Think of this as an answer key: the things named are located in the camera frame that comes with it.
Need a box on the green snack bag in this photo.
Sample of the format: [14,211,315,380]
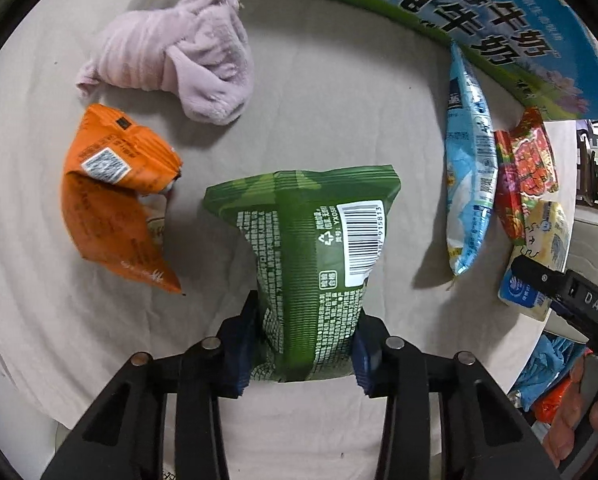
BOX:
[203,165,401,382]

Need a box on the beige table cloth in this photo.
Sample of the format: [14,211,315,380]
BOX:
[0,0,579,480]

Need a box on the milk carton cardboard box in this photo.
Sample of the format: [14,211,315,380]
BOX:
[339,0,598,120]

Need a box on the light blue snack pouch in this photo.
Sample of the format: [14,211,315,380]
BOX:
[444,44,498,276]

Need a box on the orange plastic bag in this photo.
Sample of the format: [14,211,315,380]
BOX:
[531,376,572,425]

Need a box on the lilac fluffy cloth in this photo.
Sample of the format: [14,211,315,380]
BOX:
[75,0,255,126]

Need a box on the orange snack bag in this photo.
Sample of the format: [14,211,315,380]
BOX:
[61,104,183,294]

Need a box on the pale yellow blue package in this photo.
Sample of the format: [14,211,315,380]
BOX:
[498,200,572,322]

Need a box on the red floral snack bag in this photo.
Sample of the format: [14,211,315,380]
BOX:
[494,106,560,245]

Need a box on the person's right hand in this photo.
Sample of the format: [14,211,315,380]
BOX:
[542,356,598,467]

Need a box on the dark wooden stand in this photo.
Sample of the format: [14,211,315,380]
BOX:
[576,119,598,211]

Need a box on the blue plastic bag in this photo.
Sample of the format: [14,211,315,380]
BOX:
[510,333,587,412]

